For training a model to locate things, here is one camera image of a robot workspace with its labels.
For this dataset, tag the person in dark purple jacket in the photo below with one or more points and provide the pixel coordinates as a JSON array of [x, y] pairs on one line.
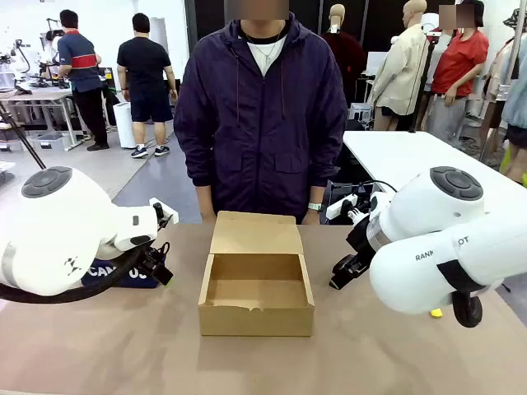
[[263, 136]]

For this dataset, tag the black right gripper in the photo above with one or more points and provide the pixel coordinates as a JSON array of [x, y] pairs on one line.
[[361, 240]]

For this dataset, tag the black tripod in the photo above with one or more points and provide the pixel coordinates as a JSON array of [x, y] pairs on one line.
[[22, 138]]

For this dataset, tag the man in navy red shirt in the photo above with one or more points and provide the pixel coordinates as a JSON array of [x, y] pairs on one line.
[[80, 61]]

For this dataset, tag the white table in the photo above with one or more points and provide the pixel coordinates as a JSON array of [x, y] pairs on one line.
[[403, 156]]

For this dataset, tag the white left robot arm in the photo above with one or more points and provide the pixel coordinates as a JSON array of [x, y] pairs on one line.
[[53, 230]]

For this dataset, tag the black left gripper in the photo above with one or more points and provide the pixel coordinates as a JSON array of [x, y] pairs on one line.
[[154, 255]]

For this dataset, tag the man in black t-shirt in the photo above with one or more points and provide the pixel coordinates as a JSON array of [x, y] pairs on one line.
[[144, 66]]

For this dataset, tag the woman in red shirt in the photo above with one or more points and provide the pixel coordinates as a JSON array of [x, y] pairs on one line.
[[457, 66]]

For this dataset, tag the yellow utility knife black cap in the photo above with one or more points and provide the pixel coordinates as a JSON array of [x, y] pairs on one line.
[[436, 313]]

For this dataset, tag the navy pouch with white print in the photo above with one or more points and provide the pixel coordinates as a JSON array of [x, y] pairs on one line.
[[136, 279]]

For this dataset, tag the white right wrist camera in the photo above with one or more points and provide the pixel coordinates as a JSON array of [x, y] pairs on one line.
[[341, 207]]

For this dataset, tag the mannequin with dark red garment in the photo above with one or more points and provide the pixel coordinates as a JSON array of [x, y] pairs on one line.
[[348, 53]]

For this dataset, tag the silver wristwatch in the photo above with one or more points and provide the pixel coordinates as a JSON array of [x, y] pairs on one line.
[[315, 206]]

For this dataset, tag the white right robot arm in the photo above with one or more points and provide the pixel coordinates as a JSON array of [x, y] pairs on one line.
[[432, 205]]

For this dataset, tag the grey workshop desk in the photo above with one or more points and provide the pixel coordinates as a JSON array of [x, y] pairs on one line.
[[37, 95]]

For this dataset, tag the person's right hand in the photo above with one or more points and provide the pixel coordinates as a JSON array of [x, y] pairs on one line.
[[208, 212]]

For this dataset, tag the person's left hand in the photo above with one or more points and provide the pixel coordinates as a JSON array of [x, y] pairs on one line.
[[312, 217]]

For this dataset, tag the white air purifier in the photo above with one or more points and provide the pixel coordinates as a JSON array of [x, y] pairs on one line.
[[124, 125]]

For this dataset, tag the mannequin with beige jacket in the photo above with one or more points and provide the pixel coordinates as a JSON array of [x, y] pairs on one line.
[[401, 70]]

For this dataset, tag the brown cardboard box with lid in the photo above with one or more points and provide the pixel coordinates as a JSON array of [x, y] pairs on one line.
[[255, 304]]

